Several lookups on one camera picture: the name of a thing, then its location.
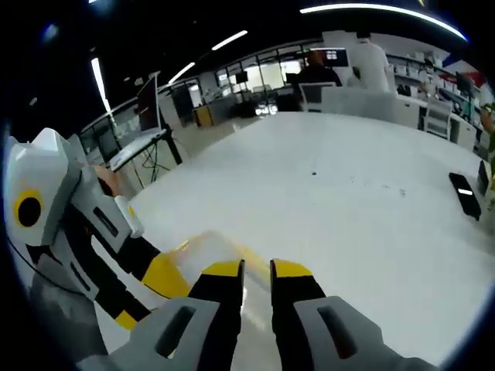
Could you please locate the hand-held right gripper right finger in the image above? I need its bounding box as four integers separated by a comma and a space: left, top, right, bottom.
269, 258, 438, 371

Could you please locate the white mesh office chair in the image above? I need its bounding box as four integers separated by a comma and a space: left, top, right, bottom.
424, 98, 454, 139
300, 81, 336, 114

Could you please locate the wall monitor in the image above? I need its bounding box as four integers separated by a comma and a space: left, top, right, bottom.
323, 48, 348, 67

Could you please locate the open silver laptop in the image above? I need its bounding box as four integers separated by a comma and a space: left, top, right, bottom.
109, 72, 168, 172

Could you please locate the black smartphone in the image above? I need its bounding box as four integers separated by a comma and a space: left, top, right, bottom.
448, 172, 483, 221

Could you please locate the long curved ceiling light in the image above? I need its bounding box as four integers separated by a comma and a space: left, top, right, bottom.
299, 3, 469, 43

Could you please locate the person's left hand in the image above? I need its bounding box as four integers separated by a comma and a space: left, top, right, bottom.
94, 165, 121, 199

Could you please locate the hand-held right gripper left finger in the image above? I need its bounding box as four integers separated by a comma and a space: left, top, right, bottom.
80, 259, 246, 371

